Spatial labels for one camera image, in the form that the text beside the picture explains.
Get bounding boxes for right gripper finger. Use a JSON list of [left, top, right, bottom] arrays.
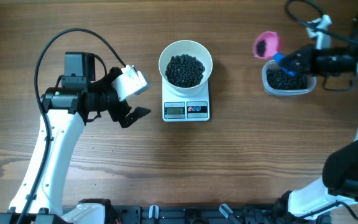
[[280, 47, 306, 64], [280, 60, 300, 77]]

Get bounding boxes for pink scoop blue handle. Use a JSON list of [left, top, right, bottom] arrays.
[[252, 31, 284, 66]]

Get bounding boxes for black beans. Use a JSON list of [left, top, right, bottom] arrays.
[[165, 54, 205, 88], [256, 40, 266, 57], [266, 69, 308, 90]]

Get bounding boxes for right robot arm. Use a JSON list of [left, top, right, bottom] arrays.
[[278, 16, 358, 220]]

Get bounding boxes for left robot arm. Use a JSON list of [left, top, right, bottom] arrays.
[[0, 52, 150, 223]]

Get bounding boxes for white digital kitchen scale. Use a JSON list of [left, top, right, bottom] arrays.
[[162, 79, 210, 122]]

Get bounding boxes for black beans in bowl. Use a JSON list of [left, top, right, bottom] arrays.
[[165, 54, 205, 88]]

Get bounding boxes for white bowl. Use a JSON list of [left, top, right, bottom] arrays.
[[158, 40, 213, 90]]

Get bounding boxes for black beans in container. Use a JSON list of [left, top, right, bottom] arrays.
[[266, 69, 308, 90]]

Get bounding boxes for clear plastic container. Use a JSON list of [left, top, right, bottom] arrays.
[[262, 60, 317, 96]]

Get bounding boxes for left black cable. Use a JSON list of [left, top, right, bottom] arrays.
[[16, 28, 127, 224]]

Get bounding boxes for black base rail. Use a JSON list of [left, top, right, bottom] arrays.
[[60, 203, 332, 224]]

